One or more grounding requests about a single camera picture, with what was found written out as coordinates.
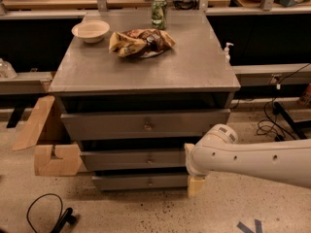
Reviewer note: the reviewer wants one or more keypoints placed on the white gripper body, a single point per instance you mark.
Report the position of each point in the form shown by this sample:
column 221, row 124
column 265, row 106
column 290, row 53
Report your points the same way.
column 190, row 164

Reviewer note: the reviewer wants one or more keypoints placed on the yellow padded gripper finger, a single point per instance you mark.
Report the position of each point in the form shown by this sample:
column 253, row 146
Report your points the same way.
column 195, row 185

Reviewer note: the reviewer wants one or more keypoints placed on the grey drawer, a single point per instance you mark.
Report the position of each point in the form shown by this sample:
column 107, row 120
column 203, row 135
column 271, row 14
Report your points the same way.
column 127, row 125
column 140, row 182
column 101, row 160

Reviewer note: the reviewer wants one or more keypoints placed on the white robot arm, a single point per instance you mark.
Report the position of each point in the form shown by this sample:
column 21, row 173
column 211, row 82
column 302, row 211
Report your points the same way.
column 219, row 150

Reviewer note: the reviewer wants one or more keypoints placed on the grey bottom drawer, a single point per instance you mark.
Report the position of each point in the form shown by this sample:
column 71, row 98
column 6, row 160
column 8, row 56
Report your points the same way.
column 140, row 182

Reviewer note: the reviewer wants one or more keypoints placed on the grey top drawer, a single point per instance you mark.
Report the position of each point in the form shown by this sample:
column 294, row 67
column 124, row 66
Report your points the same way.
column 127, row 125

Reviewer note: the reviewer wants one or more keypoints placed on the grey drawer cabinet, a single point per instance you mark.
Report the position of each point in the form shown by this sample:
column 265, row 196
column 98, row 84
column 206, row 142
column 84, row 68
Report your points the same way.
column 193, row 75

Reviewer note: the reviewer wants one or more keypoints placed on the white pump bottle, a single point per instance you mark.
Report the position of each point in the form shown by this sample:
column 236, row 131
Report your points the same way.
column 227, row 50

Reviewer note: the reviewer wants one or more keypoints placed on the orange bottle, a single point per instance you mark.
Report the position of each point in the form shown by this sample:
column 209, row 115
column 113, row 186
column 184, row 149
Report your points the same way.
column 305, row 98

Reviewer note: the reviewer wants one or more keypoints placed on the crumpled chip bag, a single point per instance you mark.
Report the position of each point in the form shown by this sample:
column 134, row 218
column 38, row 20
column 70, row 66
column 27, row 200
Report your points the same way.
column 143, row 43

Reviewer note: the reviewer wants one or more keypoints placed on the black chair base leg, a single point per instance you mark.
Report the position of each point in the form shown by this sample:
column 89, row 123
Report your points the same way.
column 66, row 217

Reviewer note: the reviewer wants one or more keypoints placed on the green soda can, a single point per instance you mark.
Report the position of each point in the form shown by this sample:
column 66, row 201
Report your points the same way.
column 159, row 14

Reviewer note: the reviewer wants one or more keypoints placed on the cardboard box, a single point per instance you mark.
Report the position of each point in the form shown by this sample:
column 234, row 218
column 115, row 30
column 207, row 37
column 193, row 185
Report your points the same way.
column 55, row 154

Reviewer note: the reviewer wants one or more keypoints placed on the white bowl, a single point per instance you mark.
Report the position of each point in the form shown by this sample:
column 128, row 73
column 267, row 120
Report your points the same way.
column 91, row 31

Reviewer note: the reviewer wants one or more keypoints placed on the clear plastic container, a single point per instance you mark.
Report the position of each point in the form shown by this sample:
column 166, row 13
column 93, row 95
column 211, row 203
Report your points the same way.
column 7, row 71

